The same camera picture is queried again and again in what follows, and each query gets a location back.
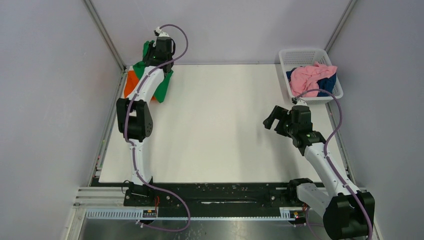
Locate green t shirt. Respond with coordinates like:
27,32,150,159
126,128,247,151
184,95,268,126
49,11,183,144
132,40,174,103

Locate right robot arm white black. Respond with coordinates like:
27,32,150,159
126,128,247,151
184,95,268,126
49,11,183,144
263,105,375,240

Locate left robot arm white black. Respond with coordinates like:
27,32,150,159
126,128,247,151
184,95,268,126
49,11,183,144
116,36,176,206

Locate folded orange t shirt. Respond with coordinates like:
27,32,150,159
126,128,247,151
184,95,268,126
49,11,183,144
122,68,164,102

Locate pink t shirt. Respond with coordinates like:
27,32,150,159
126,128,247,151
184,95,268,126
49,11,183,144
289,61,338,98

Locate navy blue t shirt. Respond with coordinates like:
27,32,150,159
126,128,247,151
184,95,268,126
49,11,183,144
286,67,337,98

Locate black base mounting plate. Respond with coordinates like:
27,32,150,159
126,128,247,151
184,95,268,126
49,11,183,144
90,178,353,220

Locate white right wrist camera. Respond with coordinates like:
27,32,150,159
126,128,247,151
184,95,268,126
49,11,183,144
291,97,308,107

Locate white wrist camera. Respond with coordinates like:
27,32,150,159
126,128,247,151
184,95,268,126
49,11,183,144
154,27,170,38
291,97,308,107

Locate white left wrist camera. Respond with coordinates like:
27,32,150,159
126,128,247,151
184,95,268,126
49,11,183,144
154,27,170,38

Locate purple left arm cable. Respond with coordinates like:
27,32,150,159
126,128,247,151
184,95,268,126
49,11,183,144
123,23,192,233

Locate white slotted cable duct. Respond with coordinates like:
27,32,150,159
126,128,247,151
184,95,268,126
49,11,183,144
85,207,306,222

